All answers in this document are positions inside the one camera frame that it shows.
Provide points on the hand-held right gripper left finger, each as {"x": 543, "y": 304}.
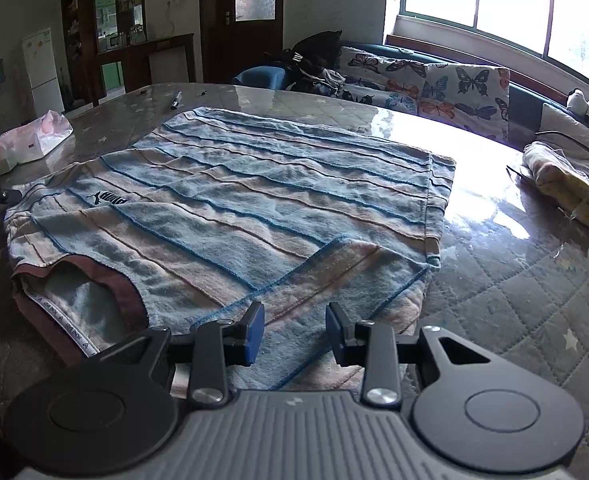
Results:
{"x": 252, "y": 334}

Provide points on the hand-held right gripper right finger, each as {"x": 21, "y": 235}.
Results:
{"x": 337, "y": 334}

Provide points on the striped blue beige towel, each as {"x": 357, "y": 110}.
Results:
{"x": 234, "y": 200}

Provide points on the pink white tissue pack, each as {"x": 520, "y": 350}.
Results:
{"x": 27, "y": 142}

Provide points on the white refrigerator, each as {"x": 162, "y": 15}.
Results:
{"x": 43, "y": 72}

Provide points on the black marker pen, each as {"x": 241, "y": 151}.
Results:
{"x": 176, "y": 100}

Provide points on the dark wooden sideboard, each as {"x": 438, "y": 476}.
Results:
{"x": 169, "y": 60}

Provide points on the dark wooden display cabinet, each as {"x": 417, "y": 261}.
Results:
{"x": 119, "y": 10}

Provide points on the blue chair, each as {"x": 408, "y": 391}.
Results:
{"x": 262, "y": 76}

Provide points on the long butterfly print cushion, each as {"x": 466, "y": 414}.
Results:
{"x": 384, "y": 77}

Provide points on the square butterfly print cushion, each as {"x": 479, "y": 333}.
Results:
{"x": 467, "y": 97}

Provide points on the yellow blanket in plastic bag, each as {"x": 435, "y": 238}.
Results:
{"x": 559, "y": 180}

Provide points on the black bag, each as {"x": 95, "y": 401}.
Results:
{"x": 317, "y": 52}

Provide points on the blue sofa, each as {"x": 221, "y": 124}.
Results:
{"x": 524, "y": 100}

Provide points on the dark wooden glazed door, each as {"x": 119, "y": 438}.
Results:
{"x": 242, "y": 30}

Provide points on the grey cushion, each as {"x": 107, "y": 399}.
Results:
{"x": 569, "y": 132}

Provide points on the white plush toy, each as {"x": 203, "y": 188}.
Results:
{"x": 580, "y": 101}

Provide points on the green framed window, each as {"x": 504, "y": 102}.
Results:
{"x": 514, "y": 0}

